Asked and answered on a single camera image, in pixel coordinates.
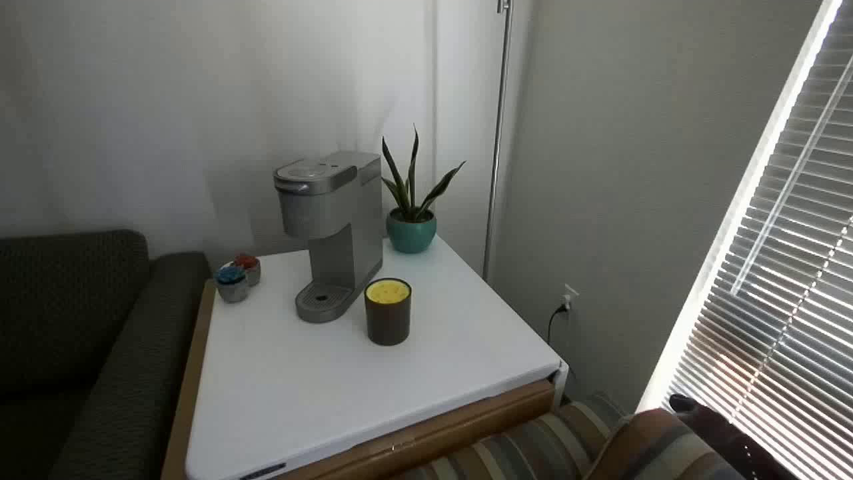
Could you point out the grey coffee maker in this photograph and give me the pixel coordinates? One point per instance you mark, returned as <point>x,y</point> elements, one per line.
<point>333,206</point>

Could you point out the snake plant in teal pot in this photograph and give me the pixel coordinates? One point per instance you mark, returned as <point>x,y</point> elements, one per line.
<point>412,225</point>

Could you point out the dark jar yellow candle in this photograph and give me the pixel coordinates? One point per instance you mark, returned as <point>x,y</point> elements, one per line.
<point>386,310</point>

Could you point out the white table top board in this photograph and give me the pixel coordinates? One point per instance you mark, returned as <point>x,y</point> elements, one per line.
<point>278,394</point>

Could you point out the wooden brown table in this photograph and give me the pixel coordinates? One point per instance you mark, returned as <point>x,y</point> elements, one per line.
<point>373,458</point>

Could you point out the small pot red succulent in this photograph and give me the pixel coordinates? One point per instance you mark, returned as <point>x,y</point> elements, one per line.
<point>249,266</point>

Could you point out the striped sofa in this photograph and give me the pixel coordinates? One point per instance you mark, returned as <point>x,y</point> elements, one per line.
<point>587,441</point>

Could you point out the dark grey sofa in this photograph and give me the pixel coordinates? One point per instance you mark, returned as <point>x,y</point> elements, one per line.
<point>93,338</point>

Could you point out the white window blinds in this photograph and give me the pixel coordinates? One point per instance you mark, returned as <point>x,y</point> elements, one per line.
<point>766,333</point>

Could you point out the wall outlet with plug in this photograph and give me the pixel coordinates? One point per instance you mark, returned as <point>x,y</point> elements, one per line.
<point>562,309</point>

